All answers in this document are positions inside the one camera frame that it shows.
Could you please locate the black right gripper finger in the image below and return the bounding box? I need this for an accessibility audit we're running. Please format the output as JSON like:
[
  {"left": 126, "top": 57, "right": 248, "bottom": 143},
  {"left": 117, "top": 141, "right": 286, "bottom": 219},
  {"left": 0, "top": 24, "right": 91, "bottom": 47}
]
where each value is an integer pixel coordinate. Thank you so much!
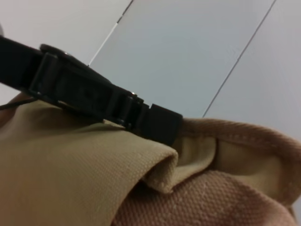
[{"left": 0, "top": 35, "right": 183, "bottom": 146}]

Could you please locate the khaki canvas food bag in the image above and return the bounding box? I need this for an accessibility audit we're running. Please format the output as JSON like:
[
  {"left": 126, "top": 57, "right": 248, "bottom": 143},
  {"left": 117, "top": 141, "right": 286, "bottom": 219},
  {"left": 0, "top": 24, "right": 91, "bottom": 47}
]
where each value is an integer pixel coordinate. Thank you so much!
[{"left": 0, "top": 93, "right": 301, "bottom": 226}]

